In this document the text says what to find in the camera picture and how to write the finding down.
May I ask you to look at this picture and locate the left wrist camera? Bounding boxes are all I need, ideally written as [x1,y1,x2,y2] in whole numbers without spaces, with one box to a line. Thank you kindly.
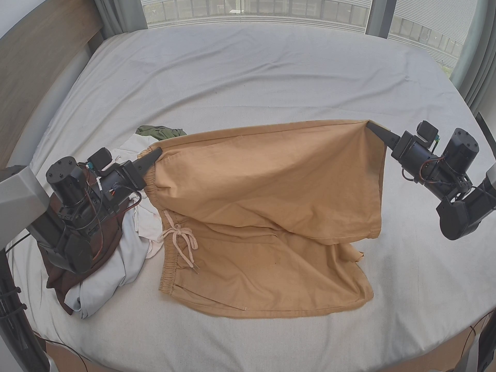
[87,148,125,178]

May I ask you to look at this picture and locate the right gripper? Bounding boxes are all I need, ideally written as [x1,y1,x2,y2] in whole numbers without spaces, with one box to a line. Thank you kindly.
[389,131,435,174]

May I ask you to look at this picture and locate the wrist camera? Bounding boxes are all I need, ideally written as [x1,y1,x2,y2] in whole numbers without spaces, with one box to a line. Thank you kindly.
[87,148,125,178]
[416,120,441,149]

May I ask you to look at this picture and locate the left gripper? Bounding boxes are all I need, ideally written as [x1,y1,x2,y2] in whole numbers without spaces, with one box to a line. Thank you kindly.
[99,160,147,207]

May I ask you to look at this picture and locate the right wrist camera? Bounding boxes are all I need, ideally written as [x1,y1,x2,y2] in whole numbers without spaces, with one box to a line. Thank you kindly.
[416,120,441,149]

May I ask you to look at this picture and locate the tan drawstring shorts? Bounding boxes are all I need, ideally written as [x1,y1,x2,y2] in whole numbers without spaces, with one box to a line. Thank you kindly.
[137,119,388,320]

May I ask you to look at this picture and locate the black cable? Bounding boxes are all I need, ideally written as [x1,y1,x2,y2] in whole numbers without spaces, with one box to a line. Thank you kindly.
[36,334,117,372]

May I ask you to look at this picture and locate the bed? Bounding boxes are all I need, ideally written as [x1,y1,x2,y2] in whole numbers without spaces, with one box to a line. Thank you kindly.
[0,0,496,372]

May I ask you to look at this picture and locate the grey-green curtain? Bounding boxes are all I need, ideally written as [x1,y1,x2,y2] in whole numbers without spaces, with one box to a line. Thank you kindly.
[86,0,149,41]
[449,0,496,112]

